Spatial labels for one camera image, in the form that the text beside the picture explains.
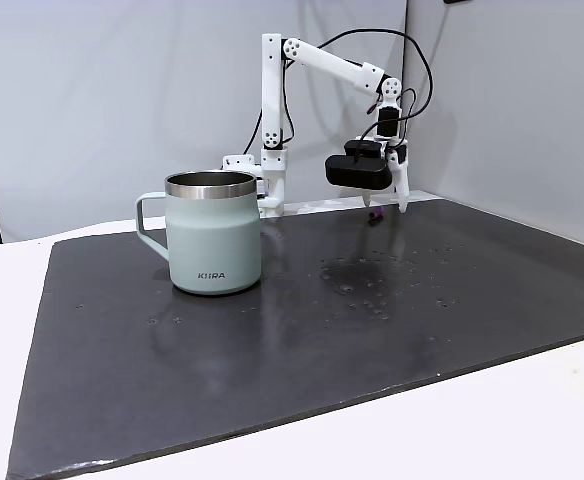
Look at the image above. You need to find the pale green steel mug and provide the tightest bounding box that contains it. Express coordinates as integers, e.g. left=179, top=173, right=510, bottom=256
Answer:
left=135, top=170, right=262, bottom=296

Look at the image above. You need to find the black table mat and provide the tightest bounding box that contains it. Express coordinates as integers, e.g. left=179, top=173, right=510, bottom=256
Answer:
left=4, top=197, right=584, bottom=480

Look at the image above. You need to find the black oval camera box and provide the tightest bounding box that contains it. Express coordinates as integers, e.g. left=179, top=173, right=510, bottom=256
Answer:
left=324, top=154, right=392, bottom=192

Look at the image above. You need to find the black base cable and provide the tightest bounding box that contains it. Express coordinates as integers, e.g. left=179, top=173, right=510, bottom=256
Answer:
left=243, top=110, right=264, bottom=155

